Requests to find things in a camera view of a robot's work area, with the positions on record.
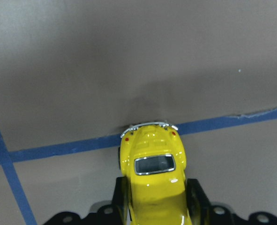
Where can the yellow beetle toy car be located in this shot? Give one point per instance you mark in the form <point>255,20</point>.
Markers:
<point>153,160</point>

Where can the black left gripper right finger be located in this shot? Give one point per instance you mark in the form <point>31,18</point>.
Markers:
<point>197,203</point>

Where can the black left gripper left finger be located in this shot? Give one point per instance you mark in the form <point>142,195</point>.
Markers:
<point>120,201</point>

